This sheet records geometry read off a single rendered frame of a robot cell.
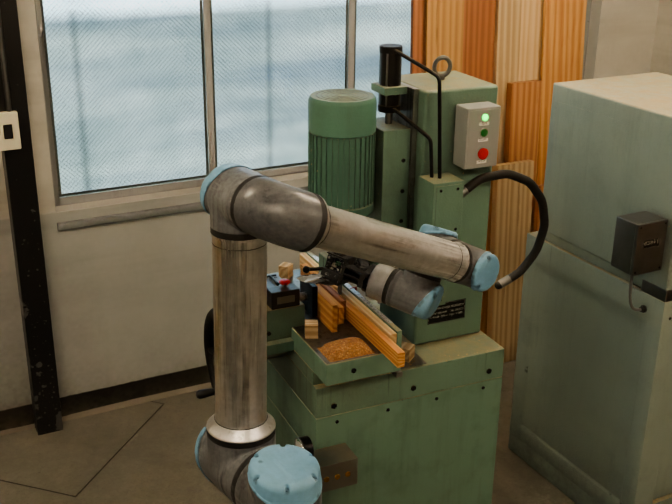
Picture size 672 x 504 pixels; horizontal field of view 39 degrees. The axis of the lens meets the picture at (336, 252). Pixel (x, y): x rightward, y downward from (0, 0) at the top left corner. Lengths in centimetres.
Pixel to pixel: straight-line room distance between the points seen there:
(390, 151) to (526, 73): 187
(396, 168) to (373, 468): 82
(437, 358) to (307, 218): 96
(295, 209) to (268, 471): 55
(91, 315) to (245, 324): 193
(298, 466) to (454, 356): 80
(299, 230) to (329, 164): 68
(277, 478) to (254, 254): 45
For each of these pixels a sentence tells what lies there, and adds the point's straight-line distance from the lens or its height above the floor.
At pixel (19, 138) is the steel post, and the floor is 118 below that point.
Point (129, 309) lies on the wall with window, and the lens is 386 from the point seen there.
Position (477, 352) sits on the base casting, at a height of 80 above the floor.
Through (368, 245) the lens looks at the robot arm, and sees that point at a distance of 190.
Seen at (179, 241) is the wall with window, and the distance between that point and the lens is 382.
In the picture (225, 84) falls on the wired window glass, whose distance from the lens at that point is 380.
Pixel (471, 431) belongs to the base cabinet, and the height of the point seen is 55.
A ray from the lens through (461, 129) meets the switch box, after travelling 249.
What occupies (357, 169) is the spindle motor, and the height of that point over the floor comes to 133.
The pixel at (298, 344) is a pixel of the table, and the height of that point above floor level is 87.
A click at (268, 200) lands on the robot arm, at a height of 146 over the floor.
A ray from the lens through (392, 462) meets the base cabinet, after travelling 271.
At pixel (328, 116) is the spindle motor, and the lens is 240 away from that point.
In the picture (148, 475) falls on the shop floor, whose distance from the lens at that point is 361.
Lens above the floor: 203
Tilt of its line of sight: 22 degrees down
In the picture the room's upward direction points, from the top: 1 degrees clockwise
